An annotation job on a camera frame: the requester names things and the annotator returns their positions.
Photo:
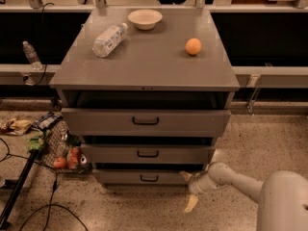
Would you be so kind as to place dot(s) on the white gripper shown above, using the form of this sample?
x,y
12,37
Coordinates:
x,y
194,186

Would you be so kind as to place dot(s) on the grey bottom drawer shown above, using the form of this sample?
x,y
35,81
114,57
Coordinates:
x,y
136,177

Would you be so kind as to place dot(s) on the grey drawer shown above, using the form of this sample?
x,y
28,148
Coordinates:
x,y
146,123
147,154
136,177

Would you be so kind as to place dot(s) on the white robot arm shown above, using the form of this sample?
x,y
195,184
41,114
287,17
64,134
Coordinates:
x,y
282,198

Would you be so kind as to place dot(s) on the grey middle drawer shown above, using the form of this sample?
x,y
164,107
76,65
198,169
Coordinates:
x,y
147,154

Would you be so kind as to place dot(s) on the grey drawer cabinet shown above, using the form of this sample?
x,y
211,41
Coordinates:
x,y
149,70

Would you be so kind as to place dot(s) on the grey top drawer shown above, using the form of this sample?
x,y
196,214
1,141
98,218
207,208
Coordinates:
x,y
146,123

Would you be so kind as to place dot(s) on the red snack can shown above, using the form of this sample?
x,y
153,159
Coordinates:
x,y
73,157

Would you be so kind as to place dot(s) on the red apple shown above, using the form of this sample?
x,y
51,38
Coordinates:
x,y
59,163

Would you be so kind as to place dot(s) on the orange fruit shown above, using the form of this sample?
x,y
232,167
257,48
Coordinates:
x,y
193,46

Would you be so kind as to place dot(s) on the blue chip bag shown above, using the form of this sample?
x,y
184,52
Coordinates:
x,y
46,121

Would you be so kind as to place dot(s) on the green snack bag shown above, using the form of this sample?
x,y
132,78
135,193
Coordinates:
x,y
38,141

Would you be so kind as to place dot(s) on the black metal pole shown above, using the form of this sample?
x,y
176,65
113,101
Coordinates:
x,y
16,191

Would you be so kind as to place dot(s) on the clear plastic water bottle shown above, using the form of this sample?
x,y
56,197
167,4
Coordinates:
x,y
104,45

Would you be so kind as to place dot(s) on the white ceramic bowl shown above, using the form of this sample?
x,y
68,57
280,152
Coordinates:
x,y
145,19

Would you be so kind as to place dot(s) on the yellow snack bag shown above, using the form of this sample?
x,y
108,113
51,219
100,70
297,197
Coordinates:
x,y
14,126

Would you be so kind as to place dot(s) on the small upright water bottle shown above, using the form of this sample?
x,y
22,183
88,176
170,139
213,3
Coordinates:
x,y
32,55

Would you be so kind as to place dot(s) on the wire mesh basket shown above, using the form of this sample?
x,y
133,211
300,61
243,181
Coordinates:
x,y
59,142

